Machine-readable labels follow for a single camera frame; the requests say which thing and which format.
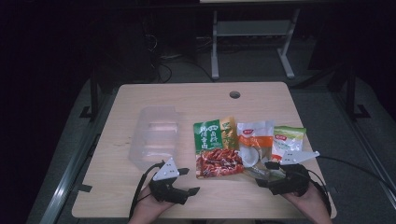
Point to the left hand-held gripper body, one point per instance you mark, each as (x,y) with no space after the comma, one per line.
(166,171)

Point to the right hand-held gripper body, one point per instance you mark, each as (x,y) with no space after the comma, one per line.
(292,182)

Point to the white and green snack packet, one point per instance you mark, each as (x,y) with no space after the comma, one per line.
(288,140)

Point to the white and orange snack packet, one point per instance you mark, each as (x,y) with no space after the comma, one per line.
(253,140)

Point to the clear plastic container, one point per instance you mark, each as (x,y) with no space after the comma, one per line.
(154,137)

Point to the green and red snack packet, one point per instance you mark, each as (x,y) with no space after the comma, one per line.
(214,149)

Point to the person's right hand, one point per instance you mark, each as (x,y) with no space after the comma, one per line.
(308,202)

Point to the person's left hand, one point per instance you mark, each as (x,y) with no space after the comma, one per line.
(149,207)

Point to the black tape piece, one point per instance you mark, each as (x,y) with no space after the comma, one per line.
(84,188)

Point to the black metal stand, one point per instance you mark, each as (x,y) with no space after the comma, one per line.
(94,93)
(351,93)

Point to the aluminium rail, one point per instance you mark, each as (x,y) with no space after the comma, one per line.
(71,168)
(364,140)

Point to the white metal table frame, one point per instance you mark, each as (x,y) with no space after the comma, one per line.
(252,28)

